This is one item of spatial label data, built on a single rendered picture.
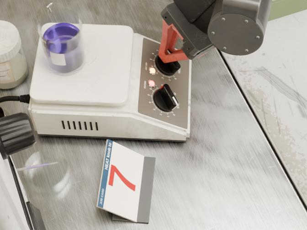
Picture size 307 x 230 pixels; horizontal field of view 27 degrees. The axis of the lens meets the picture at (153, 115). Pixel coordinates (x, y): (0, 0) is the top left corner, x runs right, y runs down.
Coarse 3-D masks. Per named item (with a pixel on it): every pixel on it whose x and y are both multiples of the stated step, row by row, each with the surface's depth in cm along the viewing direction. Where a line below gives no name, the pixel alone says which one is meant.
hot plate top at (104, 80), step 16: (96, 32) 82; (112, 32) 82; (128, 32) 82; (96, 48) 80; (112, 48) 80; (128, 48) 80; (96, 64) 79; (112, 64) 79; (128, 64) 79; (32, 80) 78; (48, 80) 78; (64, 80) 78; (80, 80) 78; (96, 80) 78; (112, 80) 78; (128, 80) 78; (32, 96) 77; (48, 96) 77; (64, 96) 77; (80, 96) 77; (96, 96) 77; (112, 96) 77; (128, 96) 77
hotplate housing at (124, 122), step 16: (32, 112) 78; (48, 112) 78; (64, 112) 78; (80, 112) 78; (96, 112) 78; (112, 112) 78; (128, 112) 78; (48, 128) 81; (64, 128) 81; (80, 128) 81; (96, 128) 80; (112, 128) 80; (128, 128) 80; (144, 128) 80; (160, 128) 80; (176, 128) 80
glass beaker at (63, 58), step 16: (48, 16) 75; (64, 16) 76; (80, 16) 74; (80, 32) 74; (48, 48) 74; (64, 48) 73; (80, 48) 76; (48, 64) 77; (64, 64) 76; (80, 64) 78
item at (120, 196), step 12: (120, 156) 79; (132, 156) 81; (120, 168) 78; (132, 168) 80; (108, 180) 77; (120, 180) 78; (132, 180) 79; (108, 192) 76; (120, 192) 77; (132, 192) 78; (108, 204) 75; (120, 204) 76; (132, 204) 78; (132, 216) 77
